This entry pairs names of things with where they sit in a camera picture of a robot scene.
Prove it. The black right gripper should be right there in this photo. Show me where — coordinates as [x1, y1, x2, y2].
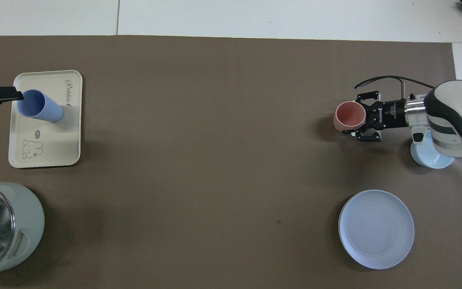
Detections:
[353, 91, 409, 142]

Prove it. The pink plastic cup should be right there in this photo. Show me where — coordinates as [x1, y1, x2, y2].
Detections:
[333, 102, 366, 133]

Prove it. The blue plastic cup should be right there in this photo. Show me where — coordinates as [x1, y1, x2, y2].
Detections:
[16, 89, 64, 123]

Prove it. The cream rabbit print tray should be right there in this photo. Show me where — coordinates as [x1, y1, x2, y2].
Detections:
[8, 70, 83, 169]

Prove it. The light blue bowl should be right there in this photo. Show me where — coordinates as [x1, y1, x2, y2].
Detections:
[410, 128, 455, 169]

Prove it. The blue round plate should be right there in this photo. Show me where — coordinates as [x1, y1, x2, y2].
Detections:
[338, 189, 415, 270]

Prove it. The pale green cooking pot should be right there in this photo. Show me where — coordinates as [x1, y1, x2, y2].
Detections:
[0, 182, 45, 281]

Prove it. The brown table mat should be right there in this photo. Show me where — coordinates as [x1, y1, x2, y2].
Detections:
[0, 35, 462, 289]

